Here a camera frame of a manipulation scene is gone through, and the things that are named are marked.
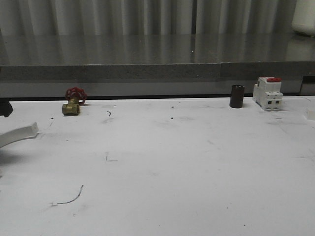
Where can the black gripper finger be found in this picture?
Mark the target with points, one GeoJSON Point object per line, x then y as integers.
{"type": "Point", "coordinates": [5, 108]}

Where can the white half pipe clamp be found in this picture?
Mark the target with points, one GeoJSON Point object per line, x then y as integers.
{"type": "Point", "coordinates": [22, 133]}

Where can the grey stone counter slab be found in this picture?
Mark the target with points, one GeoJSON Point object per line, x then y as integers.
{"type": "Point", "coordinates": [154, 65]}

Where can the brass valve red handwheel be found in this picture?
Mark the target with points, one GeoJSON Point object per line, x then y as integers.
{"type": "Point", "coordinates": [75, 98]}

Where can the white pleated curtain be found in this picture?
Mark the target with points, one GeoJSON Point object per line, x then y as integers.
{"type": "Point", "coordinates": [144, 17]}

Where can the dark brown pipe coupling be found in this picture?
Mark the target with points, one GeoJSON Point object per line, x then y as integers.
{"type": "Point", "coordinates": [237, 96]}

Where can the white container on counter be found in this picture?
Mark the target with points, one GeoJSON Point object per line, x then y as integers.
{"type": "Point", "coordinates": [304, 17]}

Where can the white circuit breaker red switch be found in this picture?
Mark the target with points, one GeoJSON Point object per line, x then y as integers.
{"type": "Point", "coordinates": [267, 94]}

